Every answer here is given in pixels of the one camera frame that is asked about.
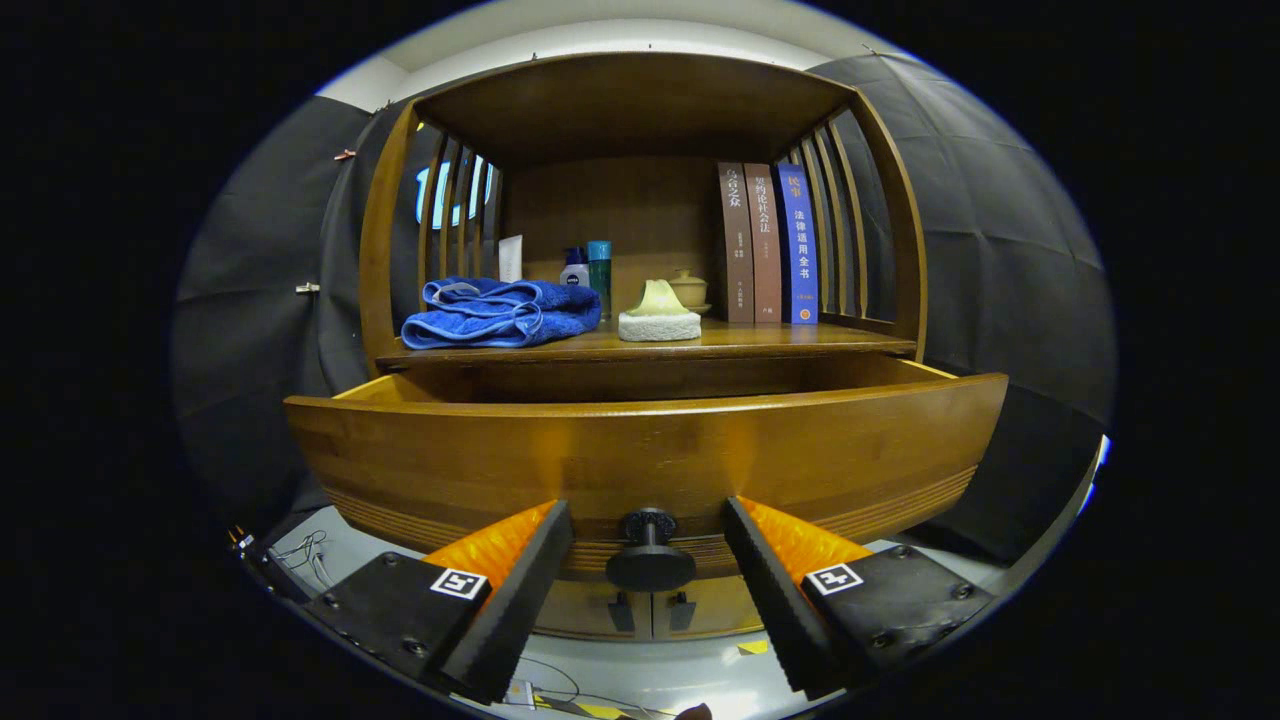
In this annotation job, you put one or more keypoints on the wooden cabinet door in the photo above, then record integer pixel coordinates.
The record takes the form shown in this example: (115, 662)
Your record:
(580, 605)
(715, 608)

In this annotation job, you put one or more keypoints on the white bottle with blue cap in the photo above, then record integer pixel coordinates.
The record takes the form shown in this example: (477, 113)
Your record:
(574, 272)

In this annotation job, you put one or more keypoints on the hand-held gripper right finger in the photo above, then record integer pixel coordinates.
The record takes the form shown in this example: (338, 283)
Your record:
(775, 600)

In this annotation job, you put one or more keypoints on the teal bottle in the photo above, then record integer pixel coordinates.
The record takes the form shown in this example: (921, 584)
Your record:
(599, 275)

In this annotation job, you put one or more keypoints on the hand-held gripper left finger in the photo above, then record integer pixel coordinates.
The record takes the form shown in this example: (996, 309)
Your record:
(520, 600)

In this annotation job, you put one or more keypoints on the black backdrop cloth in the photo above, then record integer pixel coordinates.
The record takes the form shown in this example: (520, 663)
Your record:
(1000, 250)

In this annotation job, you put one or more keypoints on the beige lidded tea cup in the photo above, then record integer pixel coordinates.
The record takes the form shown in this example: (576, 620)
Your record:
(690, 288)

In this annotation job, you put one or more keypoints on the wooden cabinet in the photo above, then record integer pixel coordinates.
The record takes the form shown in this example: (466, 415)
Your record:
(620, 110)

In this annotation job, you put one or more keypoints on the reddish brown book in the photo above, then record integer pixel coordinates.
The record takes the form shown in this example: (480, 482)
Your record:
(765, 250)

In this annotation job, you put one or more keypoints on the black drawer knob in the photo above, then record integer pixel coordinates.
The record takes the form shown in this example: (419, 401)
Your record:
(650, 565)

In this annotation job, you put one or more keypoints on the blue folded towel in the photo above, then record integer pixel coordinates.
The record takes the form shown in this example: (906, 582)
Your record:
(500, 315)

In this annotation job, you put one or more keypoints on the yellow tape piece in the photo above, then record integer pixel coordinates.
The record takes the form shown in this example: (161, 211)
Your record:
(753, 647)

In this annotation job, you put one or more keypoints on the wooden drawer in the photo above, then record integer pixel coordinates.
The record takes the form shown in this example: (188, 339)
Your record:
(650, 450)

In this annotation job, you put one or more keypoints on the blue book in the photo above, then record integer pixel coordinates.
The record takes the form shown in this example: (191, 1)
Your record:
(798, 250)

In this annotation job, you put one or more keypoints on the wooden countertop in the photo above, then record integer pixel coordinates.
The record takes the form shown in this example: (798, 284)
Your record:
(770, 338)

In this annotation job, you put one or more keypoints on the dark brown book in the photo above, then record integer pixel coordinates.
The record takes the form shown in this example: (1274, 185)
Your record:
(736, 250)

